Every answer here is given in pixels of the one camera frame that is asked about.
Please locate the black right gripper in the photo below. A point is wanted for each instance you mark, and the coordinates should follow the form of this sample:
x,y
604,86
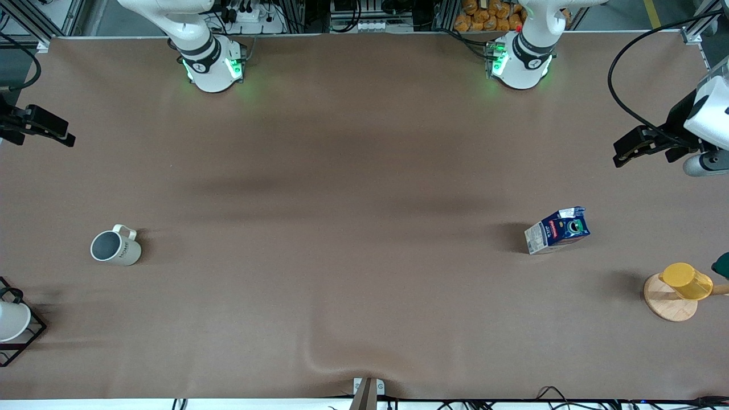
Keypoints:
x,y
7,124

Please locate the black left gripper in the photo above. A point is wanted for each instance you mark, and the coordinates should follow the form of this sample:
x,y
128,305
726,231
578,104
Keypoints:
x,y
676,126

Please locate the blue Pascal milk carton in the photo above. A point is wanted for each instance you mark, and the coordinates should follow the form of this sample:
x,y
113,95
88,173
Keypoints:
x,y
555,232

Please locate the white ribbed mug grey inside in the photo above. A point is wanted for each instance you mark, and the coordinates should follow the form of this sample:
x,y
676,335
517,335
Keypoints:
x,y
117,247

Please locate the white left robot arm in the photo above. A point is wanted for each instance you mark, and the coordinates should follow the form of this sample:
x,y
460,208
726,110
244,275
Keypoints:
x,y
527,60

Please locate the yellow plastic cup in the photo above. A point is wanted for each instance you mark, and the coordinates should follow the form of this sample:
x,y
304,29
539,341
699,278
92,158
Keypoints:
x,y
688,281

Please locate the white cup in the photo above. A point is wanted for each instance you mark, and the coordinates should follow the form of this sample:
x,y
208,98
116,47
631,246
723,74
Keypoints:
x,y
12,320

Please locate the dark green object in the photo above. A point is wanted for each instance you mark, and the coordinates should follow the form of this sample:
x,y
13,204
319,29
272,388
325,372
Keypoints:
x,y
723,265

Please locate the round wooden board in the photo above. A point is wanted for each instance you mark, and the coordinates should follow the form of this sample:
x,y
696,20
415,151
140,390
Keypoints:
x,y
669,307

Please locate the orange bread bun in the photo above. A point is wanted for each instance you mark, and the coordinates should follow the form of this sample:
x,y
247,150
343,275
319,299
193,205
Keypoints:
x,y
462,23
488,8
503,24

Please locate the white power strip with plugs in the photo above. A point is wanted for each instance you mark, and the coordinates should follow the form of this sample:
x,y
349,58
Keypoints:
x,y
253,17

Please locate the aluminium frame profile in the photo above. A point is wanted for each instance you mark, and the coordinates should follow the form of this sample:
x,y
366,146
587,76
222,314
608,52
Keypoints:
x,y
42,23
699,25

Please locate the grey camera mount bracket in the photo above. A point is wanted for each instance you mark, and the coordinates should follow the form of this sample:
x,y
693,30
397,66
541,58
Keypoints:
x,y
368,390

